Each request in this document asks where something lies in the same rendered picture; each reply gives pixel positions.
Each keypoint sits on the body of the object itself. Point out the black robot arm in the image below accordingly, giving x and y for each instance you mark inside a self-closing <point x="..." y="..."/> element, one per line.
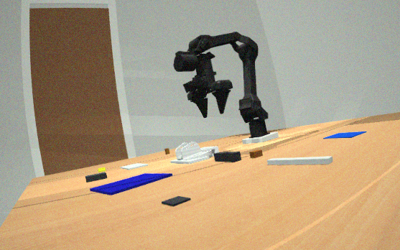
<point x="250" y="105"/>

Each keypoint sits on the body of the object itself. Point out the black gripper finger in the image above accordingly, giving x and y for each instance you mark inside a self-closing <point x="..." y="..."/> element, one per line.
<point x="221" y="97"/>
<point x="202" y="104"/>

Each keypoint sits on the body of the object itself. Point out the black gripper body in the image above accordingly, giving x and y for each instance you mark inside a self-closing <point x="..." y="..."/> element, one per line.
<point x="220" y="85"/>

